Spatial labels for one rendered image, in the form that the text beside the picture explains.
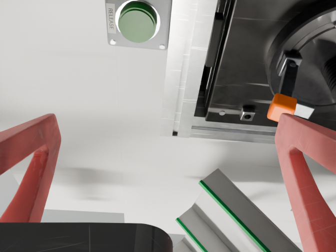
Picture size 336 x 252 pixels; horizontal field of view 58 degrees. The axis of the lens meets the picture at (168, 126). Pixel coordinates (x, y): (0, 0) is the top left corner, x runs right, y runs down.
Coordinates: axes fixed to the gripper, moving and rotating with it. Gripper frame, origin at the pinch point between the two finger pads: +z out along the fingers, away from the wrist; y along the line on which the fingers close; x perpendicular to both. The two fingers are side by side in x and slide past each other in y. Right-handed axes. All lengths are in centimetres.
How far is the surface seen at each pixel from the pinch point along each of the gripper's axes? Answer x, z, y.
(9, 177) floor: 163, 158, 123
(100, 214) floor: 218, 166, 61
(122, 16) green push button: 1.4, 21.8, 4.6
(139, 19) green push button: 1.7, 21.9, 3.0
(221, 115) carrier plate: 15.0, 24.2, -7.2
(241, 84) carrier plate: 9.9, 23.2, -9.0
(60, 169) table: 43, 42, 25
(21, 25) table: 6.5, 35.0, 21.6
